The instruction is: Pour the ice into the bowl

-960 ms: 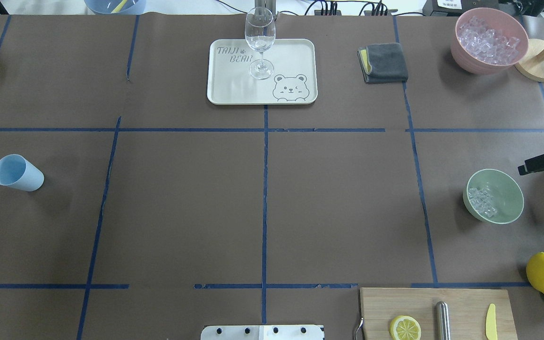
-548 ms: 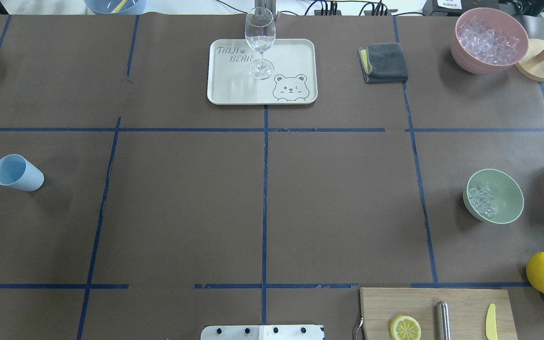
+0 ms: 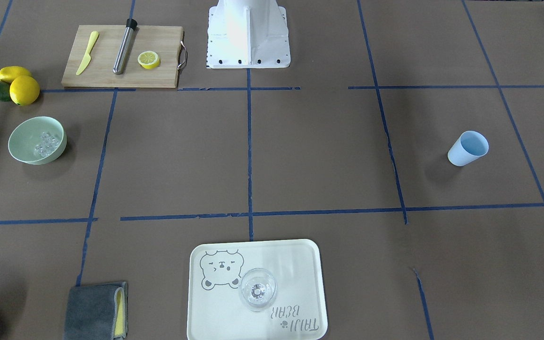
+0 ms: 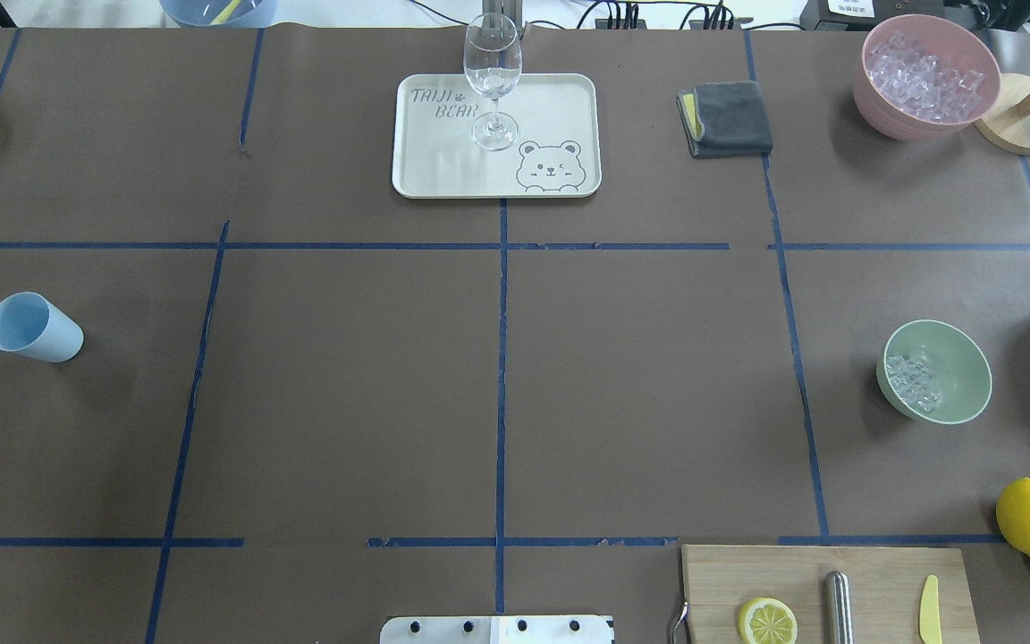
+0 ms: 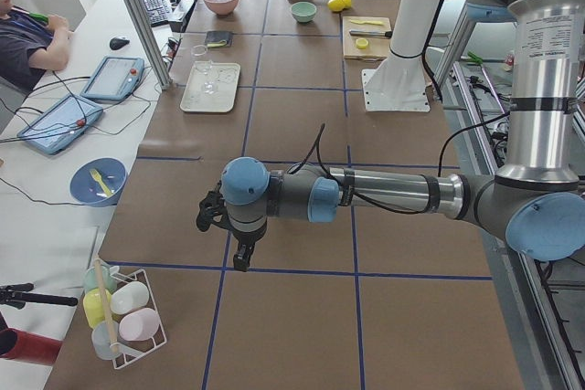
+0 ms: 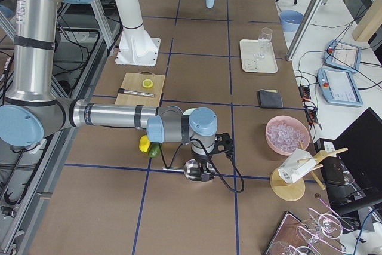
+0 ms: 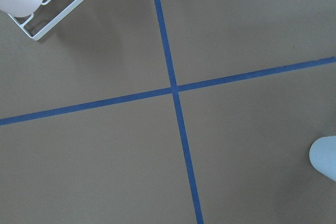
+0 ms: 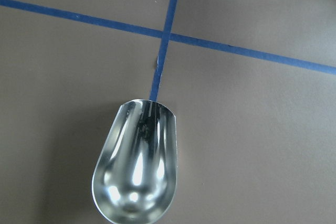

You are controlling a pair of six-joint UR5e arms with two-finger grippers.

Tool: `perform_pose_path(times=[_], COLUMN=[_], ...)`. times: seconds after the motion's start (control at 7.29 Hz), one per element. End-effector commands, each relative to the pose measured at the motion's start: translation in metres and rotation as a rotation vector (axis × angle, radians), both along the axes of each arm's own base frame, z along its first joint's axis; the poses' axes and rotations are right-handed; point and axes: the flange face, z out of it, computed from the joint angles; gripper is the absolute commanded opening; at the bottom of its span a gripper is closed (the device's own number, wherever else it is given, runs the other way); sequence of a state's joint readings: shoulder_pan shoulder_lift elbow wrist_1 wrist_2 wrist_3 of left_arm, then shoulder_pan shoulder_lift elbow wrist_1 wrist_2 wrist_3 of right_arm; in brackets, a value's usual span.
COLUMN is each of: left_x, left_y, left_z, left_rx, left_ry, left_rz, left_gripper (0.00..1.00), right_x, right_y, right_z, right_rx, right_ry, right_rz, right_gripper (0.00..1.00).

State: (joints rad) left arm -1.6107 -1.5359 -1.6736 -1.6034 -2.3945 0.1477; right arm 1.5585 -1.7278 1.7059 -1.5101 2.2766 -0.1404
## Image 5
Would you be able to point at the wine glass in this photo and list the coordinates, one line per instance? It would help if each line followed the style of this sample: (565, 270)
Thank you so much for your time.
(203, 65)

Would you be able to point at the seated person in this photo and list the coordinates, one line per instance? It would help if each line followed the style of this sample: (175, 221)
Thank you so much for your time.
(29, 48)

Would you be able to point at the pink cup in rack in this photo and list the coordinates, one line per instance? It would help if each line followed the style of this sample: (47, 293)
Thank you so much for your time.
(139, 325)

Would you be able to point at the teach pendant near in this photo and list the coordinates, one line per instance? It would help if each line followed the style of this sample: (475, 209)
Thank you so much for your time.
(61, 124)

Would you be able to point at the black keyboard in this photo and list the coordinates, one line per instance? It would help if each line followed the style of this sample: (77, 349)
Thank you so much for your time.
(158, 11)

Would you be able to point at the teach pendant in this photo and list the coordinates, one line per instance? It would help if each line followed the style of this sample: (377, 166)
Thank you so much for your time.
(114, 79)
(61, 124)

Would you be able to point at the teach pendant far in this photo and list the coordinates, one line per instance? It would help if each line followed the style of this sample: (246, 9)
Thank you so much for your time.
(114, 79)

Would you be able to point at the yellow cup in rack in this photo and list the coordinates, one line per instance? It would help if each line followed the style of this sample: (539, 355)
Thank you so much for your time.
(92, 307)

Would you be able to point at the wooden rack handle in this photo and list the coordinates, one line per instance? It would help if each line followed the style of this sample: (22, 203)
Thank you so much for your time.
(114, 346)

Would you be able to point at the white cup in rack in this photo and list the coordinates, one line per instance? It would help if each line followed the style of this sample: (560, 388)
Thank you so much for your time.
(130, 297)

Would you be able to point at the clear blue cup in rack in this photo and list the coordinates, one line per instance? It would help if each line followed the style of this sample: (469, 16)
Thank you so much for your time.
(101, 342)

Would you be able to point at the blue bowl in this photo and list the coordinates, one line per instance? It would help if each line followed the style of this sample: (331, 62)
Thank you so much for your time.
(85, 190)

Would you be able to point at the lemon half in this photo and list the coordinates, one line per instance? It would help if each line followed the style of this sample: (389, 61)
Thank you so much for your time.
(362, 43)

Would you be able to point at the black computer mouse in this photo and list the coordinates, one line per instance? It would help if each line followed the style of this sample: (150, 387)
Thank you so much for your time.
(117, 43)

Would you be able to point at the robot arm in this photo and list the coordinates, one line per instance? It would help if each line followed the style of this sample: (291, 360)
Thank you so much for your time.
(531, 202)

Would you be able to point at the cream bear tray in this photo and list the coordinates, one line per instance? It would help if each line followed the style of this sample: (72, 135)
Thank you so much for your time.
(226, 78)

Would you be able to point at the green cup in rack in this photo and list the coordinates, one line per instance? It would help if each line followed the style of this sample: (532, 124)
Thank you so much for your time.
(108, 276)

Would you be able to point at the yellow plastic fork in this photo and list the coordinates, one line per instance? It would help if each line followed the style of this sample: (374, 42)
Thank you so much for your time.
(97, 177)

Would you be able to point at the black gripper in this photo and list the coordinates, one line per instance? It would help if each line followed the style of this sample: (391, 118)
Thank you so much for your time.
(247, 238)

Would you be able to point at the aluminium frame post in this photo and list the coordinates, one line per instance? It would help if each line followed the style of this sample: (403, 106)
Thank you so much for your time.
(146, 36)

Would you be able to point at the green bowl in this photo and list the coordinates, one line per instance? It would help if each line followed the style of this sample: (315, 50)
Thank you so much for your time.
(303, 12)

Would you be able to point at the black tripod handle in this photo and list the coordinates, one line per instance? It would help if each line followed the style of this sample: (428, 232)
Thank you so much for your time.
(18, 295)

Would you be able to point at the grey folded cloth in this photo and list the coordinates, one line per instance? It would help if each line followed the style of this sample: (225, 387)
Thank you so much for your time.
(218, 38)

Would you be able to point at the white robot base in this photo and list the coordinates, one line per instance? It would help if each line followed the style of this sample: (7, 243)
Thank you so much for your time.
(398, 84)

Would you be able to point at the white wire rack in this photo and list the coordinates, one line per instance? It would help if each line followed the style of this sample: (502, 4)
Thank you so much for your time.
(132, 351)

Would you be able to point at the steel muddler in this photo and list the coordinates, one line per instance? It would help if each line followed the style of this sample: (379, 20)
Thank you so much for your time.
(374, 34)

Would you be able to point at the red cylinder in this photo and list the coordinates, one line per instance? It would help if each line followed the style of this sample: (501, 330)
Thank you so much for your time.
(28, 347)

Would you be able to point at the wooden cutting board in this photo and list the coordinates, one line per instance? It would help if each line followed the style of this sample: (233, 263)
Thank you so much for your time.
(378, 47)

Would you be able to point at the large yellow lemon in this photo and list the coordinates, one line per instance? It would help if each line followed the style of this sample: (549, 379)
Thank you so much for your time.
(336, 6)

